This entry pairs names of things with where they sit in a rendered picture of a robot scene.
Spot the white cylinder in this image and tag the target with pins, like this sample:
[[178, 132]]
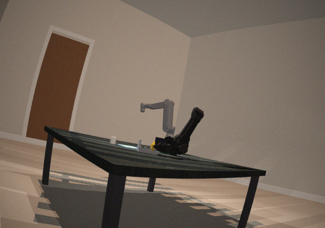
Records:
[[113, 140]]

